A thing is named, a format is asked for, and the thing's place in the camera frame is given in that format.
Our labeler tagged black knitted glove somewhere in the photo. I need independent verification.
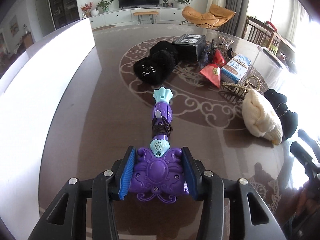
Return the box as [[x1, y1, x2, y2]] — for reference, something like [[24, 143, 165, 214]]
[[264, 89, 298, 141]]

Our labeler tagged purple toy wand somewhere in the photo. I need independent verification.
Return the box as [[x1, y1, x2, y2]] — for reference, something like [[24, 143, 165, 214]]
[[129, 87, 189, 204]]

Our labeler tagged pearl beaded hair claw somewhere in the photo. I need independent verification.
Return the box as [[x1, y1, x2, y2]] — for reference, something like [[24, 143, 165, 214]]
[[221, 75, 261, 99]]

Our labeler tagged blue white carton box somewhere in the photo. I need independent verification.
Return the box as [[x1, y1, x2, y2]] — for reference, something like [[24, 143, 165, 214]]
[[220, 54, 252, 84]]

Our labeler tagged red snack packet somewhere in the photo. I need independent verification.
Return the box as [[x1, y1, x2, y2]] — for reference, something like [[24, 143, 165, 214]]
[[212, 49, 226, 68], [200, 63, 221, 88]]

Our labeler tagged black rectangular box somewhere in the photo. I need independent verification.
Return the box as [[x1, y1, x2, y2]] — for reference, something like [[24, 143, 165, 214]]
[[172, 34, 206, 62]]

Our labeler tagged wooden dining chair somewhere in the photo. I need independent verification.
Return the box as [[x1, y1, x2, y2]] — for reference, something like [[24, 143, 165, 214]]
[[242, 16, 281, 55]]

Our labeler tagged orange lounge chair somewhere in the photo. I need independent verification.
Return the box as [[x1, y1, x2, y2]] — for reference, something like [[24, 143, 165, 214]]
[[182, 4, 236, 29]]

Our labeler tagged grey curtain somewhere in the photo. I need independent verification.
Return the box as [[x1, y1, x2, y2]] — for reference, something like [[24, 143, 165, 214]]
[[220, 0, 249, 37]]

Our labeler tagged white tv cabinet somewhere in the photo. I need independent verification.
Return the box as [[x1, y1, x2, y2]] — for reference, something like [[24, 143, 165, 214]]
[[89, 7, 185, 29]]

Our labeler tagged small wooden bench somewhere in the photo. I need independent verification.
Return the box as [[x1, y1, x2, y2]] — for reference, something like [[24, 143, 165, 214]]
[[133, 11, 159, 24]]

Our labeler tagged red flower vase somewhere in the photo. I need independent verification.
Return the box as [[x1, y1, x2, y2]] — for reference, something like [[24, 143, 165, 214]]
[[80, 1, 99, 17]]

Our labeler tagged green potted plant right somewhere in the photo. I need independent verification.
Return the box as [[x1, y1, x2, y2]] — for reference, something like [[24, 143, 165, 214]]
[[173, 0, 193, 9]]

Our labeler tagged green potted plant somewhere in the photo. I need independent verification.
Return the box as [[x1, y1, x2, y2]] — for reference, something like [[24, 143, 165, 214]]
[[173, 0, 193, 9], [97, 0, 113, 12]]

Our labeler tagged green potted plant left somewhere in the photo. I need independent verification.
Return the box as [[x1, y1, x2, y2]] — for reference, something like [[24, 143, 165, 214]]
[[97, 0, 113, 12]]

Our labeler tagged small dark potted plant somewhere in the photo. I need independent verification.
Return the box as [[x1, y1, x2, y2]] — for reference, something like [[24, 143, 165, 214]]
[[162, 0, 169, 8]]

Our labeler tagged dark glass display cabinet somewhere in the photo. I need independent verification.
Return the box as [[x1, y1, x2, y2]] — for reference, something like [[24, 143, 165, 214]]
[[49, 0, 80, 29]]

